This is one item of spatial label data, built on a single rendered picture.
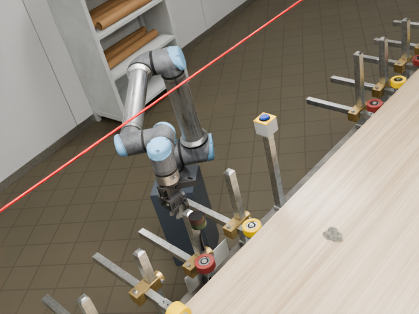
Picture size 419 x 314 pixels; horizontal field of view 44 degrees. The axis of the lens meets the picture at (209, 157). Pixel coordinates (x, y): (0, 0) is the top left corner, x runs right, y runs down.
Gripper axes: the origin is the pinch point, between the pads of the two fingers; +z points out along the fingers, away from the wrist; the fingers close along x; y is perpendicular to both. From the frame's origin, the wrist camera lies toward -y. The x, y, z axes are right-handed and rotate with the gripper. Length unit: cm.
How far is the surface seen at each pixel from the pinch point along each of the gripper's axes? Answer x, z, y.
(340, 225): 49, 11, -36
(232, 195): 8.2, 1.3, -19.9
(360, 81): 9, -1, -120
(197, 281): 5.7, 29.4, 7.4
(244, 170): -93, 99, -123
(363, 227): 56, 11, -40
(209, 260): 15.9, 11.9, 5.5
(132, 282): 2.6, 6.9, 32.9
